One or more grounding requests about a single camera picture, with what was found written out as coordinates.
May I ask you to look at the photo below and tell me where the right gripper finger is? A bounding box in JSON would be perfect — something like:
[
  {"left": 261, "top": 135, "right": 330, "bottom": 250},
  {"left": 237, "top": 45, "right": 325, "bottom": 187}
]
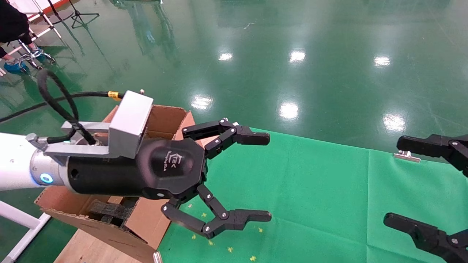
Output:
[
  {"left": 396, "top": 134, "right": 468, "bottom": 178},
  {"left": 383, "top": 214, "right": 468, "bottom": 263}
]

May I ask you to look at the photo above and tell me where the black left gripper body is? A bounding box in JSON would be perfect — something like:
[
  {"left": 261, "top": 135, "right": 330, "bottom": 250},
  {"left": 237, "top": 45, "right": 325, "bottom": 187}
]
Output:
[{"left": 67, "top": 139, "right": 209, "bottom": 200}]

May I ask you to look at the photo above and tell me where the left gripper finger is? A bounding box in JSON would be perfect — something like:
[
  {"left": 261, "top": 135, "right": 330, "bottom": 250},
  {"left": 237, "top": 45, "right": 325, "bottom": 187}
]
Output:
[
  {"left": 161, "top": 184, "right": 272, "bottom": 239},
  {"left": 182, "top": 118, "right": 271, "bottom": 159}
]

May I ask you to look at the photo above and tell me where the large open cardboard carton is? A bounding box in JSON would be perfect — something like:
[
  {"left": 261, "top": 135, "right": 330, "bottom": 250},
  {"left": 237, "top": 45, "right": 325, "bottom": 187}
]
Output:
[{"left": 35, "top": 104, "right": 207, "bottom": 263}]

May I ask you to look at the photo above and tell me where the green cloth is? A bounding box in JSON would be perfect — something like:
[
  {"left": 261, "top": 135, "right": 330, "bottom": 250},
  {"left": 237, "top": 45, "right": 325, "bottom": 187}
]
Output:
[{"left": 157, "top": 128, "right": 468, "bottom": 263}]

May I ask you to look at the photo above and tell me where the black foam padding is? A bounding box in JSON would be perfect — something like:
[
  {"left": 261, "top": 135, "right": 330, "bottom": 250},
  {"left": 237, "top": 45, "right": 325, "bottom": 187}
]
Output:
[{"left": 86, "top": 198, "right": 139, "bottom": 227}]

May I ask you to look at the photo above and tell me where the white metal shelf rack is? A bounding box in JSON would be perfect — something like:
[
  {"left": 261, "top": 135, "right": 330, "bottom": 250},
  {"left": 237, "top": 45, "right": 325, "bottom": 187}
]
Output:
[{"left": 0, "top": 201, "right": 52, "bottom": 263}]

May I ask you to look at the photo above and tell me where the black tripod stand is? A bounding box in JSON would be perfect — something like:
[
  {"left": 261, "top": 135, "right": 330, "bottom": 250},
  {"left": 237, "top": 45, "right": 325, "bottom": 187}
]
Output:
[{"left": 68, "top": 0, "right": 100, "bottom": 29}]

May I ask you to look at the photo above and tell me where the metal stool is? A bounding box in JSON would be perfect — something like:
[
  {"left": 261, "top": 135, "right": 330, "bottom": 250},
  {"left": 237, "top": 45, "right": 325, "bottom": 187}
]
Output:
[{"left": 16, "top": 38, "right": 55, "bottom": 70}]

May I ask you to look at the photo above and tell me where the black curved pole stand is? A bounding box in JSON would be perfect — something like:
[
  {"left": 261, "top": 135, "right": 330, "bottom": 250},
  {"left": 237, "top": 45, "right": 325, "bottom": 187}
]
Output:
[{"left": 39, "top": 0, "right": 74, "bottom": 25}]

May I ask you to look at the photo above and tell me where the white desk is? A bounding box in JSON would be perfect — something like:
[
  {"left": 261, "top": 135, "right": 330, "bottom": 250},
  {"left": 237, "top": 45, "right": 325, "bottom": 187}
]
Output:
[{"left": 7, "top": 0, "right": 70, "bottom": 39}]

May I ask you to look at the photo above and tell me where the person in black clothes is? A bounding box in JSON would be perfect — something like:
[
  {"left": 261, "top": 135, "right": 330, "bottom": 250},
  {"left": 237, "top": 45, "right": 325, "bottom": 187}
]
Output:
[{"left": 0, "top": 0, "right": 48, "bottom": 75}]

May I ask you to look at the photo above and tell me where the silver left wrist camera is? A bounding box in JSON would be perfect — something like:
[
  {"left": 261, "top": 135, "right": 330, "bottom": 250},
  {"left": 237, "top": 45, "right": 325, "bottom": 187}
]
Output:
[{"left": 44, "top": 90, "right": 154, "bottom": 165}]

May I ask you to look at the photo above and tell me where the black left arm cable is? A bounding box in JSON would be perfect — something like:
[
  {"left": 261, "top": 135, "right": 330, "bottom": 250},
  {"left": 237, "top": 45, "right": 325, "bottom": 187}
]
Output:
[{"left": 0, "top": 69, "right": 123, "bottom": 146}]

